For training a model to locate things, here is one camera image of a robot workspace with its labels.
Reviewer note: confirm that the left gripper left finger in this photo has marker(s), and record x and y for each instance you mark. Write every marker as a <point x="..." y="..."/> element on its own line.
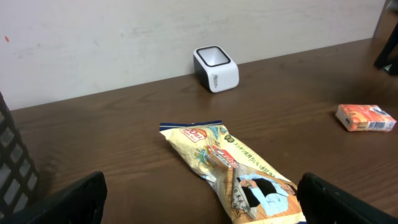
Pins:
<point x="81" y="202"/>

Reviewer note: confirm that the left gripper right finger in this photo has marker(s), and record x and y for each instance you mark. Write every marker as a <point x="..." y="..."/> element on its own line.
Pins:
<point x="323" y="202"/>

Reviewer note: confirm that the yellow snack bag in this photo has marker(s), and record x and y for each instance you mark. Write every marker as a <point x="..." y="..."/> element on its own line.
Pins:
<point x="249" y="189"/>

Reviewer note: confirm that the orange tissue box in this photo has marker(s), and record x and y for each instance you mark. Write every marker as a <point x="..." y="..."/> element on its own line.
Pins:
<point x="365" y="118"/>

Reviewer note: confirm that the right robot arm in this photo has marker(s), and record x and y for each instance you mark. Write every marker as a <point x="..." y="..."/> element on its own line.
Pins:
<point x="383" y="62"/>

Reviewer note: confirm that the white barcode scanner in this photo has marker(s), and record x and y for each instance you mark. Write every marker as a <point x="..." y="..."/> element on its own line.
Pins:
<point x="215" y="69"/>

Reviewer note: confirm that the grey plastic basket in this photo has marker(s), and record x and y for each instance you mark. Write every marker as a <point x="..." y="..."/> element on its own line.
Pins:
<point x="19" y="175"/>

